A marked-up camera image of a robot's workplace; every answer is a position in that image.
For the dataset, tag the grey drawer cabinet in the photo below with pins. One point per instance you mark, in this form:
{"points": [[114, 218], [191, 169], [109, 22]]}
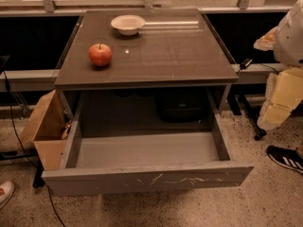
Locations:
{"points": [[174, 49]]}

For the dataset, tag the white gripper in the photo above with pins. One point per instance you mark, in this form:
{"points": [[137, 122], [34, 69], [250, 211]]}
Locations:
{"points": [[290, 42]]}

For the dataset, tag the black box under cabinet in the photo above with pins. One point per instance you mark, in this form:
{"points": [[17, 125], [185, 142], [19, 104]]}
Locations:
{"points": [[177, 105]]}

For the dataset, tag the black table leg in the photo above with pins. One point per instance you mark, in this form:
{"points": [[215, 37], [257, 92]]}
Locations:
{"points": [[237, 97]]}

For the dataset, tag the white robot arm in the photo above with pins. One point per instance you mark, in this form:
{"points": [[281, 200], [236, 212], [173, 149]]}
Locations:
{"points": [[284, 91]]}

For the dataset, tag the black white sneaker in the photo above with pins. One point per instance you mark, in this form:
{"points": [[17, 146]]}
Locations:
{"points": [[288, 158]]}

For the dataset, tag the white red sneaker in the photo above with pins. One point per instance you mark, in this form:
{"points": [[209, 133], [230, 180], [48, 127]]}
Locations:
{"points": [[6, 192]]}

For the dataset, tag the brown cardboard box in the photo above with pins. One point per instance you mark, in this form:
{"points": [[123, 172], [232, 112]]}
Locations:
{"points": [[46, 131]]}

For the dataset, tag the white bowl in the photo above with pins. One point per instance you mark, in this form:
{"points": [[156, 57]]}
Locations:
{"points": [[128, 25]]}

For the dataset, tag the black power adapter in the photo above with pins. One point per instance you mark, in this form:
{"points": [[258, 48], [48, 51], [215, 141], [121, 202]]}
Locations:
{"points": [[245, 63]]}

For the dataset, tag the red apple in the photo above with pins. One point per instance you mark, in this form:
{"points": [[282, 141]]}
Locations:
{"points": [[100, 54]]}

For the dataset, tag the open grey top drawer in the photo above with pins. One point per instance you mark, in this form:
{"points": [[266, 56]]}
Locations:
{"points": [[121, 145]]}

